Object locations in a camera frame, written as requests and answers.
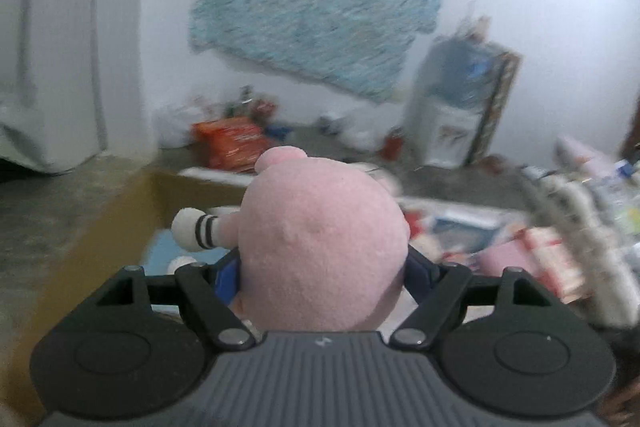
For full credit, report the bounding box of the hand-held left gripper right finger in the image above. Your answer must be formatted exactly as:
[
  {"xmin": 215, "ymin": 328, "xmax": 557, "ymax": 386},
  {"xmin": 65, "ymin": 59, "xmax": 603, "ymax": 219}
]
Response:
[{"xmin": 389, "ymin": 247, "xmax": 566, "ymax": 350}]

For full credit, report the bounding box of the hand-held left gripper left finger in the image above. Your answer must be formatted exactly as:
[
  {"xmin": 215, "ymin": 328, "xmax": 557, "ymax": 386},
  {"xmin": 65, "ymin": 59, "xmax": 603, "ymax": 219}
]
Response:
[{"xmin": 80, "ymin": 252, "xmax": 258, "ymax": 350}]

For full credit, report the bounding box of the blue and white tissue pack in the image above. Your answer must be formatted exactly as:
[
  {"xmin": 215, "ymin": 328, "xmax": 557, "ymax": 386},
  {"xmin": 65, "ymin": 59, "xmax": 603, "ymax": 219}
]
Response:
[{"xmin": 430, "ymin": 214, "xmax": 506, "ymax": 258}]

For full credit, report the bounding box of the light blue towel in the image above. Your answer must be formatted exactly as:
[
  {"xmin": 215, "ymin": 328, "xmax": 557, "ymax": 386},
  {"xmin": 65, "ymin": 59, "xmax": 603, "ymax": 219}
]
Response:
[{"xmin": 142, "ymin": 232, "xmax": 226, "ymax": 278}]

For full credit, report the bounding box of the pink towel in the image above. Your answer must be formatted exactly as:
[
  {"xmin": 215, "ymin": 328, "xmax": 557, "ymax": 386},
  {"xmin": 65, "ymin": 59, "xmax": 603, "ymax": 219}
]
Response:
[{"xmin": 480, "ymin": 242, "xmax": 531, "ymax": 283}]

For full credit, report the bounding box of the pink plush toy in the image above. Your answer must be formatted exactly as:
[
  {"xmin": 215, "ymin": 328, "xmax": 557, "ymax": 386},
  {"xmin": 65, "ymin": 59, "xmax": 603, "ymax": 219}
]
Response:
[{"xmin": 170, "ymin": 146, "xmax": 413, "ymax": 333}]

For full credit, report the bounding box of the cardboard box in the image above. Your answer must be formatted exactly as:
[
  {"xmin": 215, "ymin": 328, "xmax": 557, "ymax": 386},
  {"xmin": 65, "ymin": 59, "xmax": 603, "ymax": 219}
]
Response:
[{"xmin": 10, "ymin": 167, "xmax": 261, "ymax": 423}]

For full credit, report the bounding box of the orange snack bag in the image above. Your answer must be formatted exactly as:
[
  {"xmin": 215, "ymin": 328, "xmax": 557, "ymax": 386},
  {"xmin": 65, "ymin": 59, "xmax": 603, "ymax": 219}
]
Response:
[{"xmin": 192, "ymin": 117, "xmax": 271, "ymax": 170}]

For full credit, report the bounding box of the red bottle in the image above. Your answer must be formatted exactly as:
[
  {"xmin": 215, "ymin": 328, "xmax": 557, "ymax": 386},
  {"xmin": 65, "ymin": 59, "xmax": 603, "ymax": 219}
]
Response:
[{"xmin": 380, "ymin": 127, "xmax": 404, "ymax": 160}]

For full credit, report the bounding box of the white water dispenser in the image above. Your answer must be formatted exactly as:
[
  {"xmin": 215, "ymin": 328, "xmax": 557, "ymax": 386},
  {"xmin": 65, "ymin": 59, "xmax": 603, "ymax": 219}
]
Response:
[{"xmin": 404, "ymin": 99, "xmax": 490, "ymax": 168}]

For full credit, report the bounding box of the white plastic bag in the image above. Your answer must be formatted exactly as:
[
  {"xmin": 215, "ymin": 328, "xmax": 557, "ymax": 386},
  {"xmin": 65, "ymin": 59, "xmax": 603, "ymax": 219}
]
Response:
[{"xmin": 157, "ymin": 104, "xmax": 201, "ymax": 148}]

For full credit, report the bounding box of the white knitted blanket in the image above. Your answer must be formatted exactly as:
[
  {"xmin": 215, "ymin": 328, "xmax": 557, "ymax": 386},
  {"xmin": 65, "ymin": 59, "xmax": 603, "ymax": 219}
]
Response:
[{"xmin": 520, "ymin": 174, "xmax": 640, "ymax": 328}]

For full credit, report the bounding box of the blue water jug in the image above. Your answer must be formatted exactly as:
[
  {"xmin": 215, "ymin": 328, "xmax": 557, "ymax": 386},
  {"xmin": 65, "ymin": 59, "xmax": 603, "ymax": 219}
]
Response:
[{"xmin": 414, "ymin": 34, "xmax": 501, "ymax": 108}]

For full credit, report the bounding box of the clear plastic packaging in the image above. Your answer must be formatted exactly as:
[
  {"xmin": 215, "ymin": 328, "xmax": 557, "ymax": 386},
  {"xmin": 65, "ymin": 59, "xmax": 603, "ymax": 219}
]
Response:
[{"xmin": 555, "ymin": 134, "xmax": 640, "ymax": 238}]

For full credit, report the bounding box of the grey curtain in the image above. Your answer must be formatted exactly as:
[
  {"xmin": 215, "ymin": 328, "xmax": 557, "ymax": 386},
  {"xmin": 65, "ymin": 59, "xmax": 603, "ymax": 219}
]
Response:
[{"xmin": 0, "ymin": 0, "xmax": 156, "ymax": 175}]

